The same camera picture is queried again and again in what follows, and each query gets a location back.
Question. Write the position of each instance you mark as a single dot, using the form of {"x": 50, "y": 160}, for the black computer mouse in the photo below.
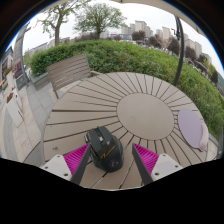
{"x": 105, "y": 150}

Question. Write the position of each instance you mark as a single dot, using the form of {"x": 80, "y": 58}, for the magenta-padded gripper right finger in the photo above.
{"x": 146, "y": 158}

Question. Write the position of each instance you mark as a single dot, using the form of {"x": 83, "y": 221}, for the black curved umbrella pole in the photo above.
{"x": 181, "y": 60}

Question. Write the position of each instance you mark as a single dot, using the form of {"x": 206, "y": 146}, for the lavender mouse pad with wrist rest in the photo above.
{"x": 190, "y": 128}

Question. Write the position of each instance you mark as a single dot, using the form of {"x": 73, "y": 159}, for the grey slatted outdoor chair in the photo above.
{"x": 68, "y": 71}

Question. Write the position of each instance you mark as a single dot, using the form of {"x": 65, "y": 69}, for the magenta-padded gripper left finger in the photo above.
{"x": 76, "y": 158}

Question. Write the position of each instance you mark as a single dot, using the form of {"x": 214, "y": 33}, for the thin-crowned tree with bare trunk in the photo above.
{"x": 57, "y": 33}

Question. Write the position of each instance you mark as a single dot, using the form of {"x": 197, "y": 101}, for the dark metal post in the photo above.
{"x": 22, "y": 60}

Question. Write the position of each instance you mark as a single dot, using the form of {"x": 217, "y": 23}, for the bushy green tree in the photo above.
{"x": 100, "y": 16}

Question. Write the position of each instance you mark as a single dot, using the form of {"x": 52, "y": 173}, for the green hedge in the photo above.
{"x": 133, "y": 56}

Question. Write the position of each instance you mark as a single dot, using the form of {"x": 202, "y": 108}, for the group of apartment buildings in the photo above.
{"x": 140, "y": 26}

